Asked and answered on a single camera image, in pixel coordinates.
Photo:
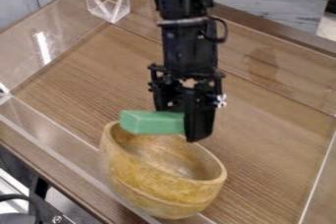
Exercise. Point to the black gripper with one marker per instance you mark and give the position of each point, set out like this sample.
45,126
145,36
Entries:
187,81

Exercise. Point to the green rectangular block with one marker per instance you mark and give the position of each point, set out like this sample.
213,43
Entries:
153,122

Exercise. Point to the clear acrylic corner bracket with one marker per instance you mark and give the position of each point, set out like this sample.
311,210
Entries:
109,10

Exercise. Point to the black table leg bracket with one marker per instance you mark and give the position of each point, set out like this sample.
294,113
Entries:
50,214

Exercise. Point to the clear acrylic tray walls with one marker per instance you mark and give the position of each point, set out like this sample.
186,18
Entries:
75,70

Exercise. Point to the brown wooden bowl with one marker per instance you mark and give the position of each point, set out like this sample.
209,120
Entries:
161,174

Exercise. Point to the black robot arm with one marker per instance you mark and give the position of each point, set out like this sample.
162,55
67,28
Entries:
185,11

